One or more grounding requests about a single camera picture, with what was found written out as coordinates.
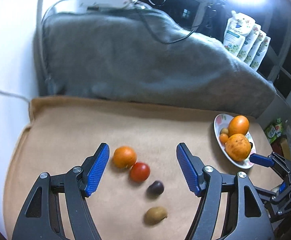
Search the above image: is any orange cherry tomato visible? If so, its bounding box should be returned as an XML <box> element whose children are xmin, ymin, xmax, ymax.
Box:
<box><xmin>219</xmin><ymin>133</ymin><xmax>228</xmax><ymax>145</ymax></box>

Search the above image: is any dark plum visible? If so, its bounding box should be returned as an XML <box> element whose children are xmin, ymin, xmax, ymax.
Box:
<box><xmin>146</xmin><ymin>180</ymin><xmax>164</xmax><ymax>198</ymax></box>

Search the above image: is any tan longan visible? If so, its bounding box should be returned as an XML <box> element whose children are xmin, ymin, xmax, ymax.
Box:
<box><xmin>220</xmin><ymin>128</ymin><xmax>229</xmax><ymax>135</ymax></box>
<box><xmin>144</xmin><ymin>206</ymin><xmax>168</xmax><ymax>225</ymax></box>

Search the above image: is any red tomato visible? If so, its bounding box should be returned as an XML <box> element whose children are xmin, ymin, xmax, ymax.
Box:
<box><xmin>129</xmin><ymin>162</ymin><xmax>150</xmax><ymax>183</ymax></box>

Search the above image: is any small orange mandarin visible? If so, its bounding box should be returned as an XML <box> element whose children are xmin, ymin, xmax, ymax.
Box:
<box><xmin>112</xmin><ymin>146</ymin><xmax>137</xmax><ymax>169</ymax></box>

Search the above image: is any green package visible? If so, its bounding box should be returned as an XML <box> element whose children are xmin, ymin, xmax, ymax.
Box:
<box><xmin>264</xmin><ymin>118</ymin><xmax>283</xmax><ymax>144</ymax></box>

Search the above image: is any large spotted orange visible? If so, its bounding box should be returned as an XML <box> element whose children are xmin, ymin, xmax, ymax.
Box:
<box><xmin>225</xmin><ymin>134</ymin><xmax>251</xmax><ymax>161</ymax></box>

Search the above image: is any large smooth orange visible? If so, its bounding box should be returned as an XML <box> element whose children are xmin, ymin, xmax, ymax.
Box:
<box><xmin>228</xmin><ymin>115</ymin><xmax>250</xmax><ymax>137</ymax></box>

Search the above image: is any floral white plate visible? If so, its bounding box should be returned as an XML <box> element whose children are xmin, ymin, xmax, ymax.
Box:
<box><xmin>213</xmin><ymin>113</ymin><xmax>256</xmax><ymax>170</ymax></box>

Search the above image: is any tan fleece mat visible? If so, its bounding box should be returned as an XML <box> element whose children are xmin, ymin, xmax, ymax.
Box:
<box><xmin>3</xmin><ymin>95</ymin><xmax>284</xmax><ymax>240</ymax></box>

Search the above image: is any white refill pouch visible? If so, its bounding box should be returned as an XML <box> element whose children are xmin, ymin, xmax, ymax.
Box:
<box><xmin>244</xmin><ymin>30</ymin><xmax>266</xmax><ymax>66</ymax></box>
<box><xmin>237</xmin><ymin>24</ymin><xmax>261</xmax><ymax>61</ymax></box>
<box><xmin>250</xmin><ymin>36</ymin><xmax>271</xmax><ymax>71</ymax></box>
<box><xmin>223</xmin><ymin>10</ymin><xmax>256</xmax><ymax>56</ymax></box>

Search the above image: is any grey cushion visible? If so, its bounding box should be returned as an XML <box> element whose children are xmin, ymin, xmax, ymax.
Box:
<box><xmin>41</xmin><ymin>9</ymin><xmax>276</xmax><ymax>117</ymax></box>

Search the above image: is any white refill pouch front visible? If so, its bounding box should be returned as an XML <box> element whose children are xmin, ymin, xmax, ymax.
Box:
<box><xmin>223</xmin><ymin>10</ymin><xmax>256</xmax><ymax>56</ymax></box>

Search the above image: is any white cable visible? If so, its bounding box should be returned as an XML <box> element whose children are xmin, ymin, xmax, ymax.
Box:
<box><xmin>0</xmin><ymin>82</ymin><xmax>32</xmax><ymax>104</ymax></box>

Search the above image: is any black cable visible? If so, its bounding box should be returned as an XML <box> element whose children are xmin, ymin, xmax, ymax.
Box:
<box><xmin>134</xmin><ymin>0</ymin><xmax>211</xmax><ymax>45</ymax></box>

